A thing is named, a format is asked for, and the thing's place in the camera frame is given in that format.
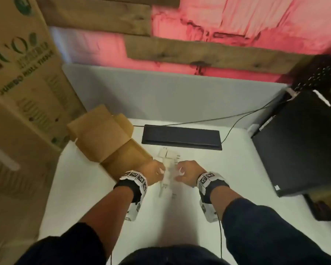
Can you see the black computer tower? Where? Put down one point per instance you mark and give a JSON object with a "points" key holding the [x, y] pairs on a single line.
{"points": [[300, 146]]}

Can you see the large printed cardboard box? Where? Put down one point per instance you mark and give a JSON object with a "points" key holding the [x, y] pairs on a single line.
{"points": [[22, 107]]}

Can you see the person's right fingers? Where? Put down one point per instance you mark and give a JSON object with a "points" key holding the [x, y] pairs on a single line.
{"points": [[180, 173]]}

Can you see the wooden wall plank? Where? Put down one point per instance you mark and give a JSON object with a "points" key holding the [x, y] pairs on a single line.
{"points": [[99, 16], [209, 53]]}

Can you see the small open cardboard box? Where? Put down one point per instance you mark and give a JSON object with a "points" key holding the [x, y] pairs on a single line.
{"points": [[110, 140]]}

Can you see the person's left fingers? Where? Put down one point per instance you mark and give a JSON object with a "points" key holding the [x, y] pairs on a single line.
{"points": [[160, 171]]}

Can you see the person's dark blue shirt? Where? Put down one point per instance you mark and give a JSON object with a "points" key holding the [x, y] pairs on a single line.
{"points": [[264, 234]]}

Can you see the white plastic model kit piece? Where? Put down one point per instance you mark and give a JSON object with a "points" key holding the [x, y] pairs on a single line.
{"points": [[169, 162]]}

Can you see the black perforated object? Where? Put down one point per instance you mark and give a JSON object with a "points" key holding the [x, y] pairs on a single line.
{"points": [[317, 71]]}

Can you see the flat black keyboard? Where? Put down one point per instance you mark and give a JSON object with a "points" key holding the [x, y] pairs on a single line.
{"points": [[182, 136]]}

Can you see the person's left forearm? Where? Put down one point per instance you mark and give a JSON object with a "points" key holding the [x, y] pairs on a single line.
{"points": [[110, 218]]}

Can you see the person's right hand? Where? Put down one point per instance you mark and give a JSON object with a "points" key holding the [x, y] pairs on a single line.
{"points": [[191, 171]]}

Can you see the person's right forearm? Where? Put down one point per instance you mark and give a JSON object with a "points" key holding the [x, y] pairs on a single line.
{"points": [[223, 198]]}

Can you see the white marker wrist tracker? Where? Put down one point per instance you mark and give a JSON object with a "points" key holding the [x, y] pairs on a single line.
{"points": [[133, 184], [208, 184]]}

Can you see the dark object on floor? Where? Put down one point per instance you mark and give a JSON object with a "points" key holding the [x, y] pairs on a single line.
{"points": [[321, 208]]}

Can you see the person's left hand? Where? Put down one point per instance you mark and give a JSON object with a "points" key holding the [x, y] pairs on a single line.
{"points": [[149, 173]]}

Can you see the grey partition panel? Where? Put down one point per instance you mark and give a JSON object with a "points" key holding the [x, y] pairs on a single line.
{"points": [[168, 93]]}

